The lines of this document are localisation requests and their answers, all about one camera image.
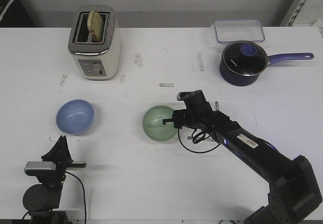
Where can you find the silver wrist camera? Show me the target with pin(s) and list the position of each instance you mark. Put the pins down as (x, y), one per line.
(39, 168)
(181, 96)

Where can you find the glass pot lid blue knob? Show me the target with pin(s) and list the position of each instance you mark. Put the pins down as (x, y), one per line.
(244, 58)

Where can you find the blue bowl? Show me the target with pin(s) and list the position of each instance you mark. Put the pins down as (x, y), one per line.
(75, 117)

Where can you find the dark blue saucepan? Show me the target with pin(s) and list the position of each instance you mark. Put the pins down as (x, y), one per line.
(238, 80)

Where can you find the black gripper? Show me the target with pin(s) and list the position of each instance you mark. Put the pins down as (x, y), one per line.
(195, 115)
(55, 172)

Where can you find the cream and chrome toaster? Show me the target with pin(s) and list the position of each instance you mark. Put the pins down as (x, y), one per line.
(96, 60)

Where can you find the clear plastic food container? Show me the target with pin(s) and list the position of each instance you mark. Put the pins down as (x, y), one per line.
(238, 29)

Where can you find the bread slice in toaster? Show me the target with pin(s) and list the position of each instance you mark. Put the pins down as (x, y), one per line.
(95, 25)

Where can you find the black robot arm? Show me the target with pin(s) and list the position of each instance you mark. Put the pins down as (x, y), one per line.
(294, 191)
(43, 199)

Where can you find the green bowl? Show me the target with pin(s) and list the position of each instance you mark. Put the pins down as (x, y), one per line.
(153, 123)

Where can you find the white metal shelf upright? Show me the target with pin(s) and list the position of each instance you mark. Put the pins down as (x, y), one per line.
(303, 13)

